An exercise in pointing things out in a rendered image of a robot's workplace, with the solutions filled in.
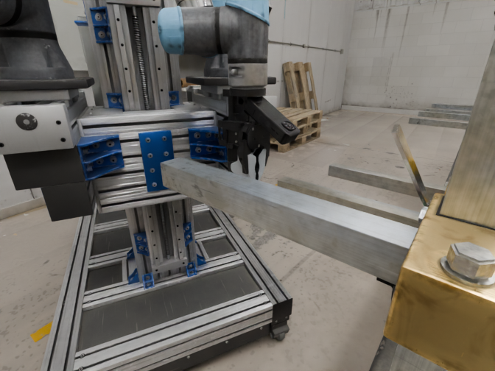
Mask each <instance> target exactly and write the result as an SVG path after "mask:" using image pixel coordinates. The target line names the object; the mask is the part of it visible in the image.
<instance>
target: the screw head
mask: <svg viewBox="0 0 495 371"><path fill-rule="evenodd" d="M440 267H441V269H442V270H443V271H444V272H445V273H446V274H447V275H448V276H450V277H451V278H453V279H455V280H457V281H459V282H461V283H464V284H466V285H469V286H474V287H478V288H488V287H490V286H493V285H494V283H495V275H494V271H495V257H494V256H493V255H492V253H491V252H490V251H489V250H488V249H486V248H484V247H480V246H478V245H476V244H472V243H471V242H463V243H454V244H450V247H449V251H448V253H447V255H446V256H444V257H442V259H441V260H440Z"/></svg>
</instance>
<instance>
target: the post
mask: <svg viewBox="0 0 495 371"><path fill-rule="evenodd" d="M439 214H440V215H443V216H448V217H452V218H454V219H459V220H463V221H466V222H470V223H474V224H477V225H482V226H485V227H490V228H493V229H495V38H494V43H493V46H492V48H491V52H490V54H489V58H488V62H487V64H486V67H485V71H484V74H483V76H482V80H481V83H480V87H479V90H478V92H477V96H476V99H475V102H474V106H473V108H472V111H471V115H470V118H469V120H468V124H467V128H466V131H465V134H464V136H463V141H462V144H461V146H460V150H459V152H458V156H457V160H456V162H455V165H454V169H453V172H452V176H451V178H450V181H449V185H448V188H447V190H446V194H445V197H444V200H443V204H442V206H441V209H440V213H439ZM390 371H448V370H445V369H444V368H442V367H440V366H438V365H437V364H434V363H432V362H431V361H429V360H427V359H425V358H423V357H422V356H420V355H418V354H416V353H414V352H413V351H411V350H408V349H407V348H405V347H403V346H401V345H399V344H398V346H397V348H396V353H395V355H394V358H393V362H392V364H391V368H390Z"/></svg>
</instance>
